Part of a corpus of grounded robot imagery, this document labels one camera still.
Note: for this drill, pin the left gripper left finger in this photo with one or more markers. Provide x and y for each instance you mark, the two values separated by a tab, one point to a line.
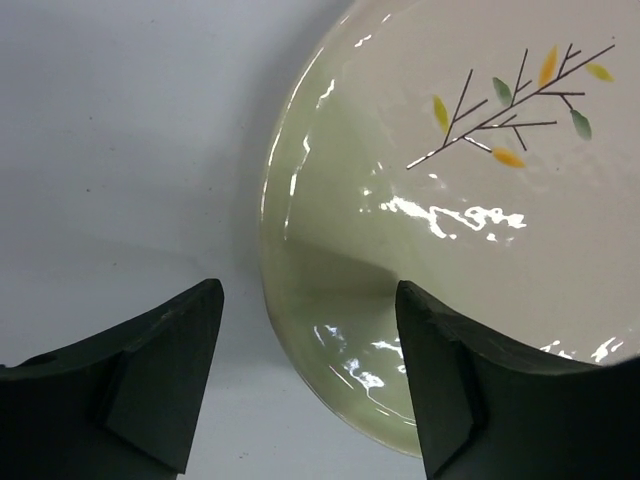
121	404

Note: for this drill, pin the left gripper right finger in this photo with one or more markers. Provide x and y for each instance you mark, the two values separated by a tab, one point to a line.
489	407

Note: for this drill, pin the cream plate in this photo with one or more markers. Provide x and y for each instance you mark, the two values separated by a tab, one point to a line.
487	151

